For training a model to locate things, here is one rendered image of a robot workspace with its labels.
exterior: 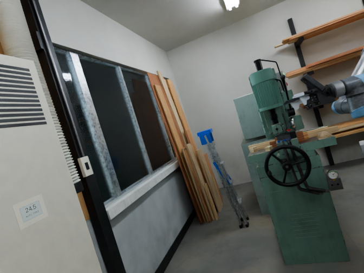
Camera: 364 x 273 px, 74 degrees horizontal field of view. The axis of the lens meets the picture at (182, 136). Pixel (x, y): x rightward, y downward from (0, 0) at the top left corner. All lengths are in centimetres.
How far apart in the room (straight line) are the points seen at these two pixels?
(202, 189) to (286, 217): 140
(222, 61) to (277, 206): 297
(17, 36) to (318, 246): 239
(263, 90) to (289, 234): 111
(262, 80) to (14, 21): 162
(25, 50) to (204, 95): 328
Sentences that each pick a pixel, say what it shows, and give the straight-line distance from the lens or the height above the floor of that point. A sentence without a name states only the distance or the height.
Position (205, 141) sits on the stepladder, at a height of 105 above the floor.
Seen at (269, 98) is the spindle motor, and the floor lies 128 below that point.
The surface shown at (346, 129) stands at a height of 56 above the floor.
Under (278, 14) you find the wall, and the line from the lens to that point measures 456.
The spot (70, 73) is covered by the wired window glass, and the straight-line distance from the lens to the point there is 223.
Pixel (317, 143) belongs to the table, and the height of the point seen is 88.
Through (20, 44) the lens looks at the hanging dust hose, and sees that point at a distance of 165.
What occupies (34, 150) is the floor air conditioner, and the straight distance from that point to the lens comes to 125.
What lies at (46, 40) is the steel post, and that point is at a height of 208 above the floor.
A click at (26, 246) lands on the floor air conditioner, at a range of 117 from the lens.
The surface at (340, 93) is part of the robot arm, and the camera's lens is 133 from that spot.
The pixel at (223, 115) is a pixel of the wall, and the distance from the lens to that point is 436.
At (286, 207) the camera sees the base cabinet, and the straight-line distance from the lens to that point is 205.
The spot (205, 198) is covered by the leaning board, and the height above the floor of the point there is 30.
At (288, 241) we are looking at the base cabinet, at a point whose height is 19.
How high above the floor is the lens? 125
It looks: 2 degrees down
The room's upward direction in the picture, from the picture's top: 17 degrees counter-clockwise
